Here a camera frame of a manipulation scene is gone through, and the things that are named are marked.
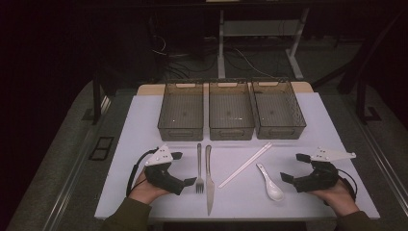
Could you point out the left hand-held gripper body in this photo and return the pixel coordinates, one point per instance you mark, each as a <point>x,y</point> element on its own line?
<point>160,176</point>

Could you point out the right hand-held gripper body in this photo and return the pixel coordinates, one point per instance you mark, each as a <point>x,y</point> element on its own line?
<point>320,178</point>

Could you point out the steel fork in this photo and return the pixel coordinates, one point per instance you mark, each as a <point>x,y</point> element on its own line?
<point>199,170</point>

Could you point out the white ceramic spoon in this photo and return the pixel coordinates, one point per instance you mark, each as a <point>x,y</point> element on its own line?
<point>272,190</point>

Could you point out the steel table knife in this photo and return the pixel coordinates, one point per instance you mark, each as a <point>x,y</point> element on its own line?
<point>209,186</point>

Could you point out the white chopstick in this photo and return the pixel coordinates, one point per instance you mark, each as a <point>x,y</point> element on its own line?
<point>262,148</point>
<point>239,170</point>

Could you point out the smoky clear plastic bin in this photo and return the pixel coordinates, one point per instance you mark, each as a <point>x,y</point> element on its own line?
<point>277,109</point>
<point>181,112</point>
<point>231,110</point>

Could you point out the person's left hand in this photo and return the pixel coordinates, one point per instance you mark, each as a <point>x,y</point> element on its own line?
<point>144,191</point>

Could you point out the person's right hand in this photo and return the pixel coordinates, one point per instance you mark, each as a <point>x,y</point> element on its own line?
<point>341,200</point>

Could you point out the white table mat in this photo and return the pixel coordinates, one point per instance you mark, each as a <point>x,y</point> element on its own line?
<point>243,205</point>

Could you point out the black metal stand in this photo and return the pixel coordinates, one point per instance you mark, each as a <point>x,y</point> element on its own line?
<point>361,96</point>
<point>96,96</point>

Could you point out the aluminium floor rail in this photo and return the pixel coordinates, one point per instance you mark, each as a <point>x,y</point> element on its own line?
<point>69,189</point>
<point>381,163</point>

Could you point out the white metal desk frame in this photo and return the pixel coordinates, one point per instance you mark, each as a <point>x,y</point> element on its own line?
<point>220,48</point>

